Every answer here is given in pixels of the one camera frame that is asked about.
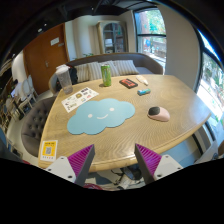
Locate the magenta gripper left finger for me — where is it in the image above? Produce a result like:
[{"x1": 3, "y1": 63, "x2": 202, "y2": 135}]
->
[{"x1": 46, "y1": 145, "x2": 95, "y2": 186}]

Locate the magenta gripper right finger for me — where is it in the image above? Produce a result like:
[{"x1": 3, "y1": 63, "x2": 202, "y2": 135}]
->
[{"x1": 134, "y1": 144, "x2": 182, "y2": 184}]

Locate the pink and black computer mouse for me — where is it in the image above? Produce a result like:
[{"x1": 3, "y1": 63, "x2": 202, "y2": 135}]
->
[{"x1": 148, "y1": 106, "x2": 170, "y2": 122}]

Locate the blue cloud-shaped mouse pad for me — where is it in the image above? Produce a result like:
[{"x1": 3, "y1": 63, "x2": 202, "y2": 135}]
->
[{"x1": 67, "y1": 98, "x2": 135, "y2": 135}]

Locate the yellow QR code sign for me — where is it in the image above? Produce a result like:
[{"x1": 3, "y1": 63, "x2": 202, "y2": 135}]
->
[{"x1": 40, "y1": 140, "x2": 58, "y2": 162}]

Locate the grey tufted chair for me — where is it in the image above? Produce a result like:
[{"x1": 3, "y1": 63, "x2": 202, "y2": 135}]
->
[{"x1": 21, "y1": 96, "x2": 56, "y2": 157}]

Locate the white sticker sheet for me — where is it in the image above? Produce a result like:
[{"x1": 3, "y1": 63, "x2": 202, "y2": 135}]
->
[{"x1": 62, "y1": 87, "x2": 98, "y2": 112}]

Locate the teal eraser block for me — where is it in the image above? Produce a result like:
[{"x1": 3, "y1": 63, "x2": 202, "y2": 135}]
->
[{"x1": 137, "y1": 88, "x2": 151, "y2": 96}]

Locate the cream small object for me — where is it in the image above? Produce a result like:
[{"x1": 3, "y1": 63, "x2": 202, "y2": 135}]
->
[{"x1": 136, "y1": 75, "x2": 148, "y2": 86}]

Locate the striped cushion left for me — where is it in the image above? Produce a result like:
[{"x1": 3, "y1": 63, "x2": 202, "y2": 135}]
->
[{"x1": 76, "y1": 64, "x2": 89, "y2": 83}]

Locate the striped cushion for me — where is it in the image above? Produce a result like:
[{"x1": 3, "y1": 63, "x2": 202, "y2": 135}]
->
[
  {"x1": 88, "y1": 62, "x2": 102, "y2": 80},
  {"x1": 114, "y1": 60, "x2": 138, "y2": 75},
  {"x1": 76, "y1": 64, "x2": 89, "y2": 83}
]

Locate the clear plastic tumbler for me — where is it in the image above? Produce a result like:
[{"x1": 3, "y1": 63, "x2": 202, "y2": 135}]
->
[{"x1": 56, "y1": 64, "x2": 73, "y2": 94}]

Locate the striped cushion middle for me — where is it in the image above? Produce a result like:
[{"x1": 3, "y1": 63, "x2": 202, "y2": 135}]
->
[{"x1": 88, "y1": 62, "x2": 102, "y2": 80}]

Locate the grey curved sofa bench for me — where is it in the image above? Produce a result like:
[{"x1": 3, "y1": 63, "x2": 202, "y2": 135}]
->
[{"x1": 48, "y1": 52, "x2": 165, "y2": 96}]

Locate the green drink can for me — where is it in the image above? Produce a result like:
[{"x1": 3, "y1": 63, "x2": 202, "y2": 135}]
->
[{"x1": 101, "y1": 64, "x2": 111, "y2": 87}]

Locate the striped cushion right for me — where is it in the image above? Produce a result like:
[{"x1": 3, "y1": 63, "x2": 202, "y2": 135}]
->
[{"x1": 114, "y1": 60, "x2": 138, "y2": 75}]

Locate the brown wooden door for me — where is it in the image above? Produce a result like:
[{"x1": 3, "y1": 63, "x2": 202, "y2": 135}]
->
[{"x1": 23, "y1": 24, "x2": 68, "y2": 94}]

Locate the wooden glass-door cabinet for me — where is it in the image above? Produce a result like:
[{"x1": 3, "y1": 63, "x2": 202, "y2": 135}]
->
[{"x1": 97, "y1": 20, "x2": 128, "y2": 54}]

